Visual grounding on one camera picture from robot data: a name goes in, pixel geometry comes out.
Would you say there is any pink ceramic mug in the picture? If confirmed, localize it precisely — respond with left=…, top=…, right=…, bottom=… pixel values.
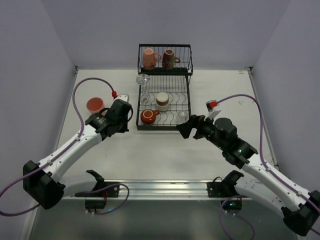
left=142, top=48, right=162, bottom=70

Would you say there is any black wire dish rack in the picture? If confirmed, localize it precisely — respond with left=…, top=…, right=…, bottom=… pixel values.
left=136, top=43, right=194, bottom=131

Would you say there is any white brown ceramic cup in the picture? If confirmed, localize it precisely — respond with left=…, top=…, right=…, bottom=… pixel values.
left=156, top=92, right=170, bottom=112

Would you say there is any pink plastic tumbler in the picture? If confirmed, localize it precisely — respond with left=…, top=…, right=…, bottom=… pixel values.
left=86, top=97, right=105, bottom=114

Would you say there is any brown ceramic mug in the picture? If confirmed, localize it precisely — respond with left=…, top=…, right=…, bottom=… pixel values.
left=162, top=48, right=181, bottom=70

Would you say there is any orange ceramic mug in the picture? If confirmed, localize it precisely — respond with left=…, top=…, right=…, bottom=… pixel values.
left=140, top=109, right=160, bottom=124

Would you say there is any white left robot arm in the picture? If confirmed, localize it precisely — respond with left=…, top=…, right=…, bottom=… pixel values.
left=22, top=94, right=133, bottom=210

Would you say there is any clear wine glass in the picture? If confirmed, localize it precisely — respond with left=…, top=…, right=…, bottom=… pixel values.
left=136, top=73, right=150, bottom=105

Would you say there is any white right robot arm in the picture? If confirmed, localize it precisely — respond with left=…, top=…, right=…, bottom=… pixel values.
left=176, top=115, right=320, bottom=237

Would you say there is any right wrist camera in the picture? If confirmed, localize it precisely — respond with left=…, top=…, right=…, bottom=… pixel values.
left=205, top=100, right=222, bottom=120

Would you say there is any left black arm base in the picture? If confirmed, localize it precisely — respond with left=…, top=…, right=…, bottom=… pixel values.
left=75, top=170, right=120, bottom=214

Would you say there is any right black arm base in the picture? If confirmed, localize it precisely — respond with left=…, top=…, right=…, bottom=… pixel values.
left=206, top=170, right=244, bottom=214

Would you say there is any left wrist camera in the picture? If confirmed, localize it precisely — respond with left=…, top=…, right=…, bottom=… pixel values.
left=117, top=94, right=129, bottom=103

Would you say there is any aluminium mounting rail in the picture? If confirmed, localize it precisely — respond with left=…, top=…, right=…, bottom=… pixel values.
left=32, top=178, right=253, bottom=200

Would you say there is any clear faceted glass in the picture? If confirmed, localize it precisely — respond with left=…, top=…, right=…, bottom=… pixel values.
left=176, top=109, right=188, bottom=125

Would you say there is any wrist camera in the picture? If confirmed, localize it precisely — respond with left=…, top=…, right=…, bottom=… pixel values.
left=117, top=94, right=129, bottom=103
left=205, top=100, right=222, bottom=120

